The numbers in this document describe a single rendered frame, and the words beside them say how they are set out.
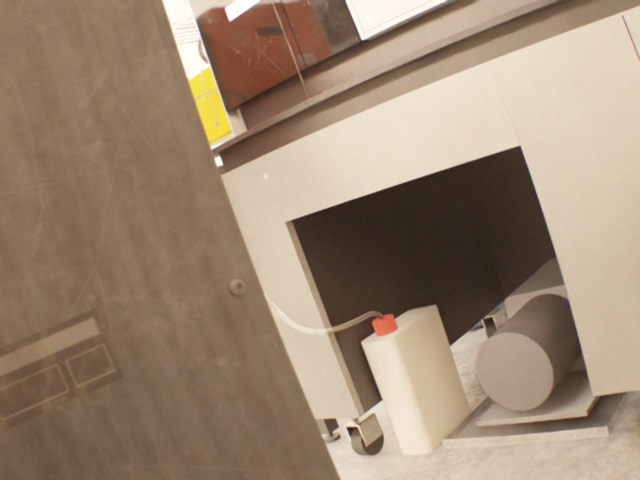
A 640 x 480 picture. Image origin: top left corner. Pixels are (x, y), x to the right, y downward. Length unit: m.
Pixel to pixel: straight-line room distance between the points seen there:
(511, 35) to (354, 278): 0.65
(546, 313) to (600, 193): 0.43
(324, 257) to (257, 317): 0.99
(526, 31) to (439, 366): 0.76
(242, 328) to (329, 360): 0.99
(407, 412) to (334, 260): 0.34
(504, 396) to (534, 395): 0.07
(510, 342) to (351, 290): 0.36
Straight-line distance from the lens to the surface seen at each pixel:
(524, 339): 1.27
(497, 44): 1.03
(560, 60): 0.97
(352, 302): 1.41
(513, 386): 1.32
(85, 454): 0.36
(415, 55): 1.08
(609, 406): 1.35
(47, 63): 0.38
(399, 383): 1.38
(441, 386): 1.46
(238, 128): 1.49
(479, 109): 1.04
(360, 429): 1.48
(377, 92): 1.16
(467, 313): 1.74
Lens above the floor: 0.59
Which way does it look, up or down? 5 degrees down
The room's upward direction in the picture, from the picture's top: 20 degrees counter-clockwise
